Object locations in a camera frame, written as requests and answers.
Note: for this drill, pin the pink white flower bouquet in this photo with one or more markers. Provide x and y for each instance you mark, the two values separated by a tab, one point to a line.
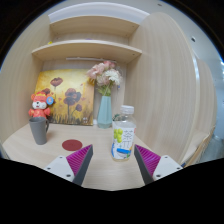
105	76

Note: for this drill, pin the light wood shelf unit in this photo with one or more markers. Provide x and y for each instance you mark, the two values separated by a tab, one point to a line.
90	49

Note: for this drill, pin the grey mug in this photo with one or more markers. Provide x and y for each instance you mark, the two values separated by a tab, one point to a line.
39	130

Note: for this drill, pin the clear plastic drink bottle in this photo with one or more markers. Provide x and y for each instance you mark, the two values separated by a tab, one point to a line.
123	136

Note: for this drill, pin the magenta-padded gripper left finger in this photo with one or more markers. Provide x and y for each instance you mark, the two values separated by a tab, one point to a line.
76	161

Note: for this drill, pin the red orange plush toy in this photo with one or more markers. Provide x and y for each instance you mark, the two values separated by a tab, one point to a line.
40	106

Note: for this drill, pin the teal vase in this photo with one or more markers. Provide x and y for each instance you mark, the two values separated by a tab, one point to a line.
104	113

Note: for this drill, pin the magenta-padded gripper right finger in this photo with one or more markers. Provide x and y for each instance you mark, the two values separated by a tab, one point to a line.
150	161

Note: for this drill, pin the flat round red coaster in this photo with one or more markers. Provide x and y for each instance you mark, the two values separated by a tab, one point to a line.
72	145

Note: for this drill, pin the yellow poppy flower painting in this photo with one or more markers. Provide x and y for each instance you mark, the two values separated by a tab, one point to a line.
68	96

